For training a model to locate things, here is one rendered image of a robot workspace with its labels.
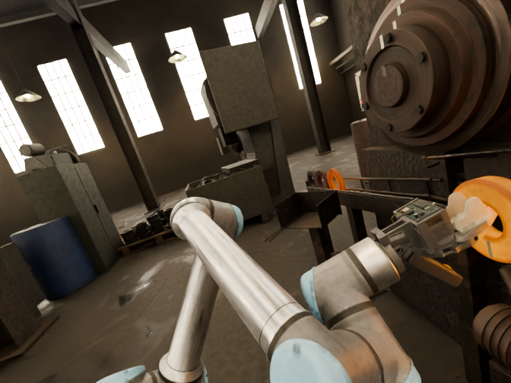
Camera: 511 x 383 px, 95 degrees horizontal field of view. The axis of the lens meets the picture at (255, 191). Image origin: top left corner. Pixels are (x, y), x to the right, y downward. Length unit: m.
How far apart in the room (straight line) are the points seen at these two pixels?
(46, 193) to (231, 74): 2.71
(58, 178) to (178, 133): 7.54
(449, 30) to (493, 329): 0.69
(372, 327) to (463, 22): 0.66
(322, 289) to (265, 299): 0.12
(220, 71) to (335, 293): 3.13
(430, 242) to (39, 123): 12.54
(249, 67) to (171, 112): 7.73
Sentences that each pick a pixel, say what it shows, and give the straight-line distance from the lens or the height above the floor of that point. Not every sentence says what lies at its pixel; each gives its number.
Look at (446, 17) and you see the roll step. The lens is 0.80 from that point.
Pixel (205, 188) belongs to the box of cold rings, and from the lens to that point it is 3.01.
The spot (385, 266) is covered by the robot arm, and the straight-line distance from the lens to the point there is 0.48.
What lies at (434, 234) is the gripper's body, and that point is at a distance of 0.52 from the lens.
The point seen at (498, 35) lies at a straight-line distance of 0.76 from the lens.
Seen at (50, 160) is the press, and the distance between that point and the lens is 8.05.
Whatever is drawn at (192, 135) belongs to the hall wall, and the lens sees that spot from 10.71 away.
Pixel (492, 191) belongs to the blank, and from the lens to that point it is 0.56.
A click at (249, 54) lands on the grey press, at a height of 2.14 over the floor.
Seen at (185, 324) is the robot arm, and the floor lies 0.59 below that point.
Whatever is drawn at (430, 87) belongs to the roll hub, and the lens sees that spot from 0.75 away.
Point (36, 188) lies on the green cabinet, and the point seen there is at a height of 1.31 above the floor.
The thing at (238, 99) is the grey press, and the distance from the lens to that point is 3.32.
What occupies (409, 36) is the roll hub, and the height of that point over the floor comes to 1.21.
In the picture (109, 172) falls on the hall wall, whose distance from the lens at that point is 11.55.
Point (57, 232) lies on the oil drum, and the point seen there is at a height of 0.75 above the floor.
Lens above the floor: 1.09
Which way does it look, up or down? 12 degrees down
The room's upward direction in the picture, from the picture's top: 17 degrees counter-clockwise
